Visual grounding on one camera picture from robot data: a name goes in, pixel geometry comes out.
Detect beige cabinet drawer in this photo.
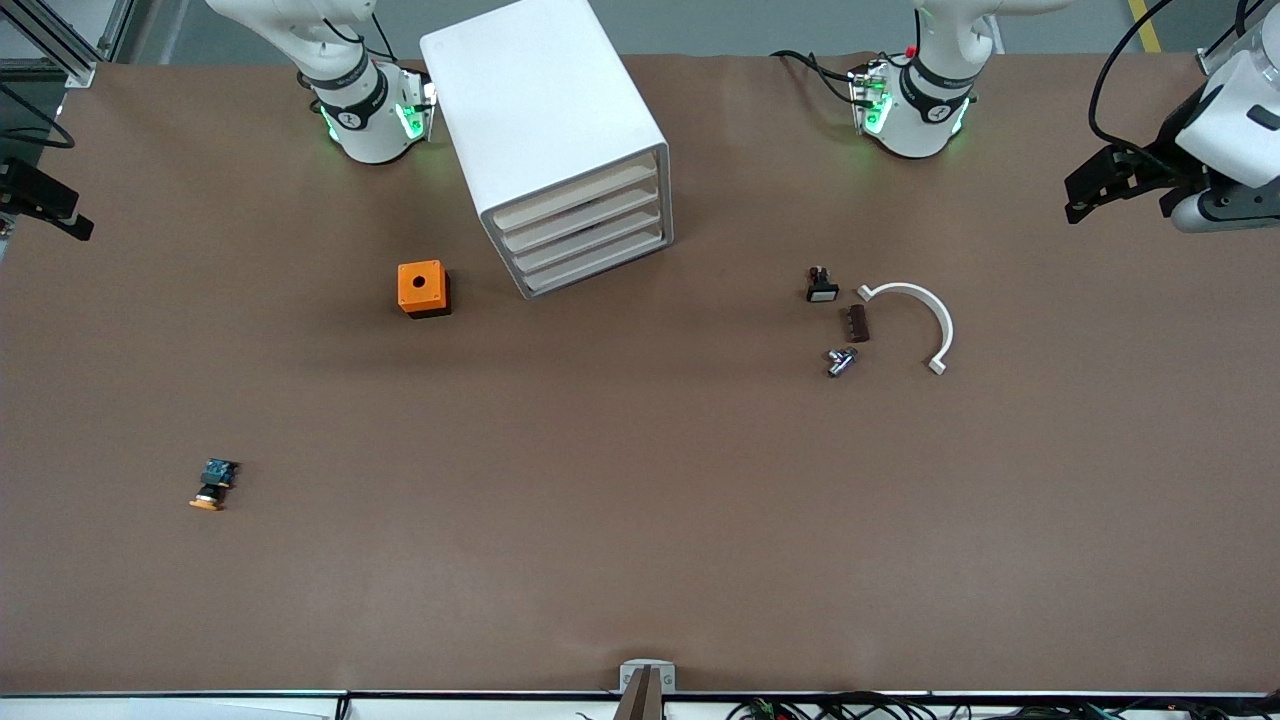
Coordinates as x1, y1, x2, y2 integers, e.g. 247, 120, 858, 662
500, 175, 663, 254
493, 152, 661, 233
520, 220, 668, 295
510, 198, 665, 275

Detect orange-capped push button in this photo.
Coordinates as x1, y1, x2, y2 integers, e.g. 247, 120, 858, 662
188, 458, 241, 512

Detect white drawer cabinet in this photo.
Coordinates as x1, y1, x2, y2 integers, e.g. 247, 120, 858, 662
419, 0, 675, 300

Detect orange box with black base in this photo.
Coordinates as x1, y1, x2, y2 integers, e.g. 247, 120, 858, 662
397, 260, 453, 320

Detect black looping cable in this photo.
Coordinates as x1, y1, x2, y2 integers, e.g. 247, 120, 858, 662
0, 84, 77, 151

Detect silver aluminium frame profile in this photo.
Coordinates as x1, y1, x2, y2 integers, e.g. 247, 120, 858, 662
0, 0, 137, 91

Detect white half-ring clamp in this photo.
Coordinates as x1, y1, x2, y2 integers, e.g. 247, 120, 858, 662
857, 283, 955, 377

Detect black arm base cable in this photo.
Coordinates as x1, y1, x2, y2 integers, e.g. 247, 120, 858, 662
768, 47, 863, 103

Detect white table edge rail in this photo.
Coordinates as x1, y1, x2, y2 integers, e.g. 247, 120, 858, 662
0, 689, 1280, 720

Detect black cable bundle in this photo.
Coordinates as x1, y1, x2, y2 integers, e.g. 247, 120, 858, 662
728, 690, 1280, 720

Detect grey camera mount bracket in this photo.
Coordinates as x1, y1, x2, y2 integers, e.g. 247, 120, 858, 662
619, 659, 677, 697

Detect grey tapered post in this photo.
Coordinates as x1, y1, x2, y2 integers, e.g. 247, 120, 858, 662
612, 668, 664, 720

